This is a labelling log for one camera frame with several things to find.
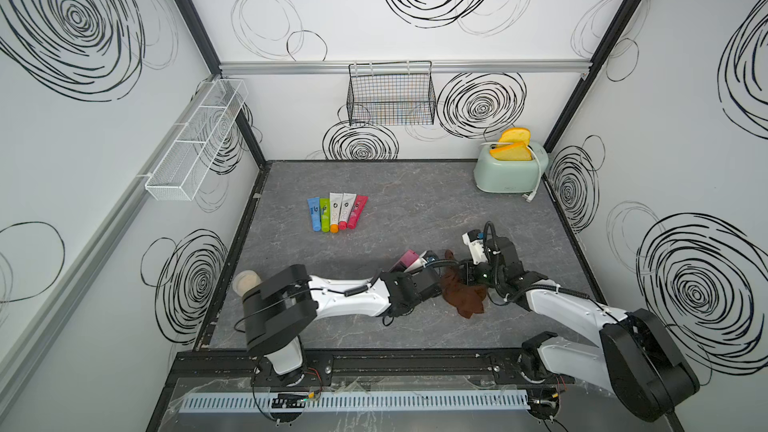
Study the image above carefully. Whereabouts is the magenta toothpaste tube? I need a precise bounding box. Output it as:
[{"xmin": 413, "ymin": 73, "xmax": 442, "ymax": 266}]
[{"xmin": 390, "ymin": 250, "xmax": 420, "ymax": 272}]

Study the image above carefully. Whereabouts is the brown cloth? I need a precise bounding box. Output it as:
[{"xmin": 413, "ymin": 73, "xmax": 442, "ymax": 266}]
[{"xmin": 440, "ymin": 259, "xmax": 488, "ymax": 319}]

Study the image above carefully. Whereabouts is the crimson pink toothpaste tube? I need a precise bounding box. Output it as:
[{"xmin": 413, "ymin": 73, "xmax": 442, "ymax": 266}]
[{"xmin": 347, "ymin": 195, "xmax": 368, "ymax": 229}]

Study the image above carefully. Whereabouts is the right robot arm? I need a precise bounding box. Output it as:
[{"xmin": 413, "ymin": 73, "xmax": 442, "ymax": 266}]
[{"xmin": 462, "ymin": 230, "xmax": 701, "ymax": 422}]

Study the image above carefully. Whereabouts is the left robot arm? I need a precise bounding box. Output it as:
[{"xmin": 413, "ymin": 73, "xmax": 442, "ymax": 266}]
[{"xmin": 232, "ymin": 264, "xmax": 441, "ymax": 376}]

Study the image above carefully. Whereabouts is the white pink-cap toothpaste tube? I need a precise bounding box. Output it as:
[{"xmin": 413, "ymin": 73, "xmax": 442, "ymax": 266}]
[{"xmin": 339, "ymin": 193, "xmax": 356, "ymax": 230}]

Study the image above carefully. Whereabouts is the green toothpaste tube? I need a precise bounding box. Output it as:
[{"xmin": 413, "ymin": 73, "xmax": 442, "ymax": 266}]
[{"xmin": 319, "ymin": 197, "xmax": 331, "ymax": 233}]

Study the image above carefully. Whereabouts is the blue toothpaste tube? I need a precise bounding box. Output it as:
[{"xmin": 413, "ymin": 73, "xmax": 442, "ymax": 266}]
[{"xmin": 307, "ymin": 197, "xmax": 322, "ymax": 232}]

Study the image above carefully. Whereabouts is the mint green toaster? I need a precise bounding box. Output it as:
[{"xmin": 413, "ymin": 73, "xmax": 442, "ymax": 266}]
[{"xmin": 473, "ymin": 142, "xmax": 549, "ymax": 194}]

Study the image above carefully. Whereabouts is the yellow toast slice front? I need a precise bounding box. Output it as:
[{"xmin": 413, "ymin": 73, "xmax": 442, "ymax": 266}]
[{"xmin": 489, "ymin": 142, "xmax": 533, "ymax": 162}]

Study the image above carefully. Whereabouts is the yellow toast slice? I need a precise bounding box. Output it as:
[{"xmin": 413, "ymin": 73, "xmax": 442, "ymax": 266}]
[
  {"xmin": 489, "ymin": 142, "xmax": 533, "ymax": 162},
  {"xmin": 499, "ymin": 127, "xmax": 531, "ymax": 146}
]

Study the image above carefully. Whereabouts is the yellow toast slice back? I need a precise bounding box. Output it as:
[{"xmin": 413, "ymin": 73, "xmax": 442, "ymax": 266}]
[{"xmin": 499, "ymin": 127, "xmax": 531, "ymax": 146}]

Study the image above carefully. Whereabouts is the beige sponge roll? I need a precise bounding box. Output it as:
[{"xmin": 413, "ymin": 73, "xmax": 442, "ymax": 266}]
[{"xmin": 231, "ymin": 270, "xmax": 262, "ymax": 297}]

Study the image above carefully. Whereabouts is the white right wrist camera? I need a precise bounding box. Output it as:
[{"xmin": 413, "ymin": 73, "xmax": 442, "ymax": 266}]
[{"xmin": 462, "ymin": 229, "xmax": 488, "ymax": 265}]

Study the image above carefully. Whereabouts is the white toaster cable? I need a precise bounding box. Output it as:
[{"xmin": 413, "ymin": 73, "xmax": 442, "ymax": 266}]
[{"xmin": 490, "ymin": 142, "xmax": 544, "ymax": 203}]

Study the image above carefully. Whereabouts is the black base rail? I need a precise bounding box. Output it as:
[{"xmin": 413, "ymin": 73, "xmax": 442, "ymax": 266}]
[{"xmin": 167, "ymin": 347, "xmax": 577, "ymax": 388}]

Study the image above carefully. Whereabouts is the grey slotted cable duct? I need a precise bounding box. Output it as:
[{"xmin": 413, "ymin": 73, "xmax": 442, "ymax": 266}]
[{"xmin": 179, "ymin": 390, "xmax": 530, "ymax": 414}]

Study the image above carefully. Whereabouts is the black wire wall basket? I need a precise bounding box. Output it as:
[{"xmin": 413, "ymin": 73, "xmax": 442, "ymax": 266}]
[{"xmin": 346, "ymin": 61, "xmax": 437, "ymax": 126}]

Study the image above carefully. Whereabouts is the white wire wall basket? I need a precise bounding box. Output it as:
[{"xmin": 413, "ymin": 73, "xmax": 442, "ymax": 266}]
[{"xmin": 145, "ymin": 78, "xmax": 248, "ymax": 201}]

